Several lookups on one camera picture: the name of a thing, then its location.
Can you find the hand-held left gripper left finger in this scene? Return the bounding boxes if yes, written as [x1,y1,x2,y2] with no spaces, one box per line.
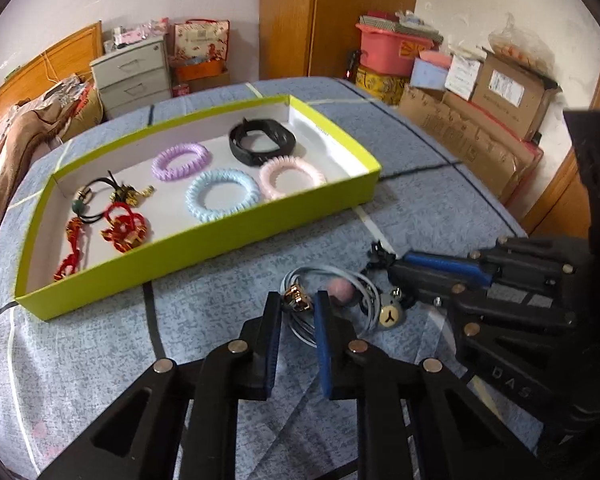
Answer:
[37,292,285,480]

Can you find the purple spiral hair tie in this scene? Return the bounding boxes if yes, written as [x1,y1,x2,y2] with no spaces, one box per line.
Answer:
[151,142,211,182]

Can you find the wooden wardrobe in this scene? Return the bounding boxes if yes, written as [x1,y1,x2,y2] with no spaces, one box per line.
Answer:
[259,0,423,81]

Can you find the pink spiral hair tie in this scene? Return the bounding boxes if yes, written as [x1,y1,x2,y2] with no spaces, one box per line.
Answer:
[258,156,327,201]

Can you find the flat brown cardboard box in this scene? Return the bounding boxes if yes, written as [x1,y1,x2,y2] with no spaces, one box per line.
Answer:
[397,85,543,206]

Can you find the open cardboard box white label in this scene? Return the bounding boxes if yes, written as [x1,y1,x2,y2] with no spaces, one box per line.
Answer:
[470,50,561,143]

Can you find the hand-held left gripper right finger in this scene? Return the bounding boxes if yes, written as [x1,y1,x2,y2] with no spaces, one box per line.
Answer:
[314,290,546,480]

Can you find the wooden headboard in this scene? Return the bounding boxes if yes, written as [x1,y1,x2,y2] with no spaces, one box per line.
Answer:
[0,21,103,141]

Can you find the floral bedding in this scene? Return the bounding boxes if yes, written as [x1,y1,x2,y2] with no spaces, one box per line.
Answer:
[45,74,103,136]

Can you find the red patterned gift bag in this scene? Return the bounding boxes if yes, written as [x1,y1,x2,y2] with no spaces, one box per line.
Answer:
[172,19,231,67]

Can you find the orange box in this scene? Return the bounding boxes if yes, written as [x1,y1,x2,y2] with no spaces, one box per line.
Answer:
[175,62,230,83]

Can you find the black wristband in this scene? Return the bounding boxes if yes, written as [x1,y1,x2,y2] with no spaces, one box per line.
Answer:
[228,116,297,167]

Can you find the white printed box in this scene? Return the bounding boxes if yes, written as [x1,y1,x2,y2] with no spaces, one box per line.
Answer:
[444,52,483,101]

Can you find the grey hair tie flower charm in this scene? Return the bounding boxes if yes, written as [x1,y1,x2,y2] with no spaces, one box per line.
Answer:
[279,266,331,348]

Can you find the light blue spiral hair tie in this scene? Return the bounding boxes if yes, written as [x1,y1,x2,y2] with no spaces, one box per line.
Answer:
[185,169,262,223]

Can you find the grey nightstand with drawers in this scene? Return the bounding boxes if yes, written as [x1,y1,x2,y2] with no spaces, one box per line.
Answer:
[90,36,173,121]

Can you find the red knotted rope bracelet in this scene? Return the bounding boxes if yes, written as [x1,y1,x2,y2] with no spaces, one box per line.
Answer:
[53,216,89,282]

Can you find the pink boxes on nightstand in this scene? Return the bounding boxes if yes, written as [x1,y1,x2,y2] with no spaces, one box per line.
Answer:
[102,17,170,53]

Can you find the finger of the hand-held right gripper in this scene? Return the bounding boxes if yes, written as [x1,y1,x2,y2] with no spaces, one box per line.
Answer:
[402,251,496,288]
[386,261,491,311]

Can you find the brown blanket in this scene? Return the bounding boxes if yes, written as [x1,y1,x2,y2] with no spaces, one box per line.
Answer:
[0,72,88,281]

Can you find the stack of papers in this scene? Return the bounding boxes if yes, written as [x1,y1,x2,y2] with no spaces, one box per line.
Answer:
[357,10,446,46]

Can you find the black bracelet gold charms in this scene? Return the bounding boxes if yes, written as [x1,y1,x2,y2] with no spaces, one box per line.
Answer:
[111,184,157,207]

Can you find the pale blue box pink lid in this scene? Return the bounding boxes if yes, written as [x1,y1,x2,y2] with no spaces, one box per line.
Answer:
[410,52,453,92]

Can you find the grey hair tie bear charm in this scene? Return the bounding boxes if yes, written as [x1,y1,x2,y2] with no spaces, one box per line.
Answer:
[360,285,415,332]

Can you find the yellow patterned tin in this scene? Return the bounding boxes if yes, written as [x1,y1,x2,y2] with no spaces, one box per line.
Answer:
[355,65,411,107]

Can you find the pink plastic bin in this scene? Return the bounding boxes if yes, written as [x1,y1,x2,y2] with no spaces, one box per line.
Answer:
[356,27,443,78]

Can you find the wooden door frame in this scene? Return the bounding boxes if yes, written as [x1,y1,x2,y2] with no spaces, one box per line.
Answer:
[522,40,600,236]

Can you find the black cord bracelet green bead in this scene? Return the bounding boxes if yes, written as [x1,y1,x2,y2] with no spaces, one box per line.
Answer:
[72,171,131,223]

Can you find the clear plastic bag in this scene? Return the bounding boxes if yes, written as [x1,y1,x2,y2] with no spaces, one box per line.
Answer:
[487,12,556,81]

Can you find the yellow-green cardboard box tray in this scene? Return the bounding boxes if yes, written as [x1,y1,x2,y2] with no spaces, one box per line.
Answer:
[14,94,383,322]

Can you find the blue-grey patterned tablecloth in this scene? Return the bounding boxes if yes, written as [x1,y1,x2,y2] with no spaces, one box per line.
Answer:
[0,76,546,480]

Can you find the grey hair tie pink pompom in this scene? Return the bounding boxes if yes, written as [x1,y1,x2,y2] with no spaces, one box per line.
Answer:
[320,270,381,311]

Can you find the red rope bracelet gold charms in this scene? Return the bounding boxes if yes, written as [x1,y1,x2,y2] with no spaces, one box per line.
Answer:
[99,201,149,255]

